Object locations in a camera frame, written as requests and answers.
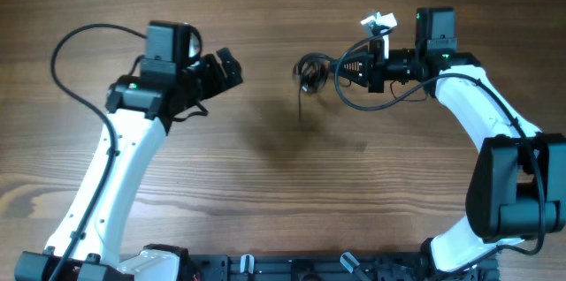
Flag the black right camera cable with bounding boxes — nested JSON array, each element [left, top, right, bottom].
[[333, 27, 547, 273]]

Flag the black cable bundle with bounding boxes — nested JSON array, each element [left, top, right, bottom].
[[292, 52, 341, 121]]

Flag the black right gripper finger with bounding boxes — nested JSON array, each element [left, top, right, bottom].
[[329, 51, 373, 72], [340, 71, 369, 87]]

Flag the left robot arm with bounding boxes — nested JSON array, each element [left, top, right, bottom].
[[14, 20, 242, 280]]

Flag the black camera cable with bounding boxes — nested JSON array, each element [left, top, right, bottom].
[[47, 23, 148, 281], [333, 27, 547, 273]]

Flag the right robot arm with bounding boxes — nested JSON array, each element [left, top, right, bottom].
[[329, 7, 565, 280]]

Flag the black left camera cable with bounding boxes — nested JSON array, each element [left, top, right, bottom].
[[47, 23, 148, 281]]

